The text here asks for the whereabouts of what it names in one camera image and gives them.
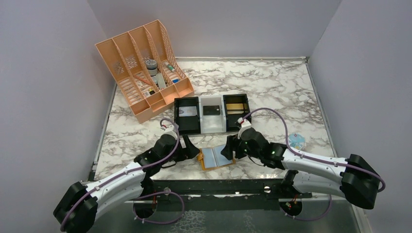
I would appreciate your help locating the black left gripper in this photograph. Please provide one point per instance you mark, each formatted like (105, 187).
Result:
(181, 149)

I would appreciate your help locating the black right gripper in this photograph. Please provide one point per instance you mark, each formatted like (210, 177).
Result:
(234, 147)

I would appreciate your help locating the light blue card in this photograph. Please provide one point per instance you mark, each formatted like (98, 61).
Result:
(211, 159)

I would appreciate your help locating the tan leather card holder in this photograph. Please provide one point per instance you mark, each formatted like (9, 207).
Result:
(202, 160)

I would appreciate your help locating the white silver card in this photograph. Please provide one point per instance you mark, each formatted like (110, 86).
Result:
(187, 111)

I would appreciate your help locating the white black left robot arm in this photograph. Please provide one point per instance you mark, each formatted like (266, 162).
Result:
(83, 204)

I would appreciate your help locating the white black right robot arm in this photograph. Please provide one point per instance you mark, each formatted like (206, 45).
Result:
(350, 178)

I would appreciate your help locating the gold credit card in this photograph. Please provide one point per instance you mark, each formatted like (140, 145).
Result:
(235, 108)

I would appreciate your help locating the black credit card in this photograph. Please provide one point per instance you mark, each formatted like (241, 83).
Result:
(211, 110)

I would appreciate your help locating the black right tray bin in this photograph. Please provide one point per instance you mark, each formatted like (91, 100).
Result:
(231, 120)

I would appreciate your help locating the black tray bin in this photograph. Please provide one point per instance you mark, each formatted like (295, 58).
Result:
(231, 120)
(187, 125)

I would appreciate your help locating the black left tray bin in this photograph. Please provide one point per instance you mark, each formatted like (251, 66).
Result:
(187, 125)

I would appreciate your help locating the clear blue packaged item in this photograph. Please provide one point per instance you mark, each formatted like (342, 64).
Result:
(297, 141)

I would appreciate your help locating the grey round jar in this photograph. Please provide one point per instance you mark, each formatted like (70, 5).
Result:
(152, 66)

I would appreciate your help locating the peach plastic desk organizer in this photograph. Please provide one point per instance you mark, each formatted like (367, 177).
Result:
(125, 55)

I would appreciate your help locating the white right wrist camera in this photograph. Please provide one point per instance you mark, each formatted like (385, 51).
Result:
(244, 125)

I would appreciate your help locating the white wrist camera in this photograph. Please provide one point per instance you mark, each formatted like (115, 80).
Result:
(244, 125)
(170, 130)

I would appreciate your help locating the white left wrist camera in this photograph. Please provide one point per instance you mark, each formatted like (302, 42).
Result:
(170, 130)

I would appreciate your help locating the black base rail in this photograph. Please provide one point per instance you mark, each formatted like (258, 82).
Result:
(215, 195)

